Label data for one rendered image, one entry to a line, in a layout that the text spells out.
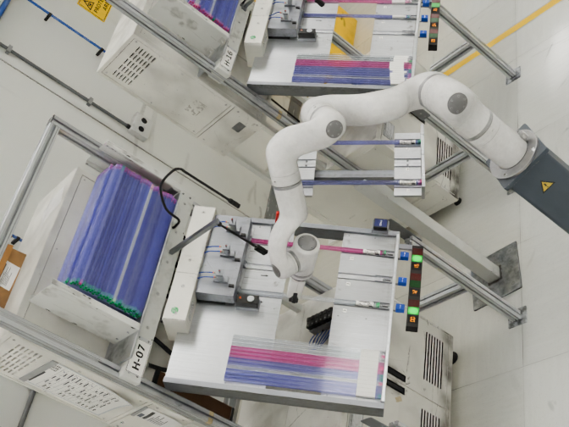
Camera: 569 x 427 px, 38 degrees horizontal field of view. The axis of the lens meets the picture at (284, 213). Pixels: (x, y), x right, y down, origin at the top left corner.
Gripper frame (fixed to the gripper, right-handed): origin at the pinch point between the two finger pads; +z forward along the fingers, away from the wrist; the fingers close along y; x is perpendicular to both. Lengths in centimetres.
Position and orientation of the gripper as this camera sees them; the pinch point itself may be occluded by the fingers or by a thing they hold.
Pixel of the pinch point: (294, 296)
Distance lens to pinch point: 288.6
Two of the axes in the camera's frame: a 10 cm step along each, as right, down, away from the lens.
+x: 9.8, 2.0, 0.0
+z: -1.2, 6.0, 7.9
